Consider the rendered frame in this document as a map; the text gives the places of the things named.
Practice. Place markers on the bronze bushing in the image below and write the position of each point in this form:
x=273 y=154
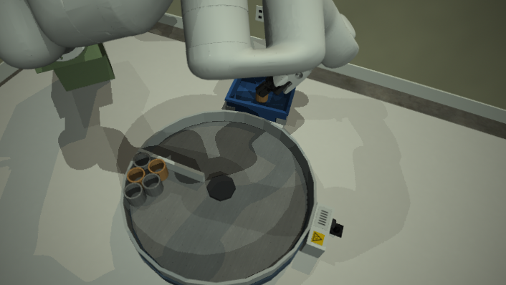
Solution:
x=136 y=173
x=261 y=99
x=157 y=164

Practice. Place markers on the blue plastic crate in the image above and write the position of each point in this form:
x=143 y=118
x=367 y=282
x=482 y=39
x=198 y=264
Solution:
x=241 y=98

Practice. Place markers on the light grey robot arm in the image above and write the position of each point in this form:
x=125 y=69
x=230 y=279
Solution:
x=216 y=32

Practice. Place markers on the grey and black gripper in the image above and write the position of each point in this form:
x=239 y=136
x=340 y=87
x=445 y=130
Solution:
x=277 y=84

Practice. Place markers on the grey metal bushing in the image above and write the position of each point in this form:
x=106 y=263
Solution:
x=140 y=159
x=150 y=179
x=132 y=188

